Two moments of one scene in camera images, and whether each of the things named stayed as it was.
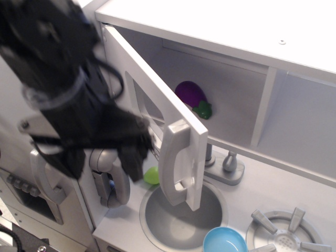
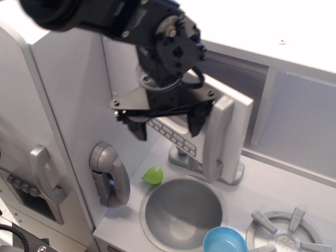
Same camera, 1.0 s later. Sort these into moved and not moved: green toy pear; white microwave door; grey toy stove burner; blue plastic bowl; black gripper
Moved: white microwave door; black gripper
Not moved: grey toy stove burner; blue plastic bowl; green toy pear
